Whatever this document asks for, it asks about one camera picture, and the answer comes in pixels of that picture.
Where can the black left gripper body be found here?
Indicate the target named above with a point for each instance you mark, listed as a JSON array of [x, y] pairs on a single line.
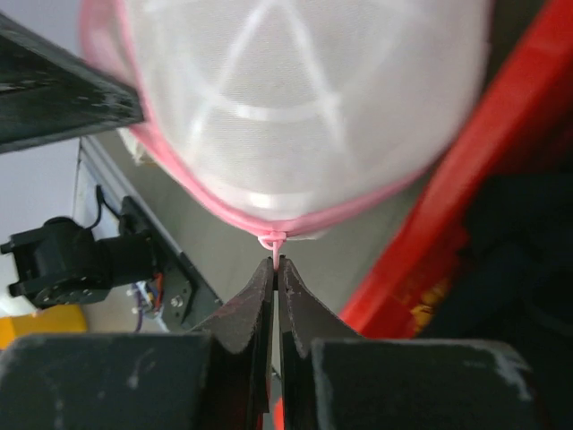
[[50, 95]]

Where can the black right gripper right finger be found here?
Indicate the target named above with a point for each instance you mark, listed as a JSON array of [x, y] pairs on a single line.
[[303, 318]]

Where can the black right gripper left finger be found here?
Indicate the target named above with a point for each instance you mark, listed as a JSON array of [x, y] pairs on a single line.
[[237, 387]]

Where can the white mesh laundry bag pink zipper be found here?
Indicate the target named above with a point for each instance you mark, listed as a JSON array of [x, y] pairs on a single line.
[[283, 118]]

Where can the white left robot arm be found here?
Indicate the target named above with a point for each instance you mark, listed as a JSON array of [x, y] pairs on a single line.
[[62, 263]]

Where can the cream mesh laundry bag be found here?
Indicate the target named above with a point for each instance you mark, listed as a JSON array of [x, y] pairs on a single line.
[[138, 153]]

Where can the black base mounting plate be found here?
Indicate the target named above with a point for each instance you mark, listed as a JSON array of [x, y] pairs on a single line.
[[187, 298]]

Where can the yellow plastic bin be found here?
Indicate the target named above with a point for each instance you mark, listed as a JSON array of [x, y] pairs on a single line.
[[58, 319]]

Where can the red plastic bin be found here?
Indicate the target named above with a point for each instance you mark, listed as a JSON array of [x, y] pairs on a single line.
[[522, 121]]

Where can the aluminium frame rail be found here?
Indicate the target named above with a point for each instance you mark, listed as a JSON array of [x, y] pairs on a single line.
[[118, 311]]

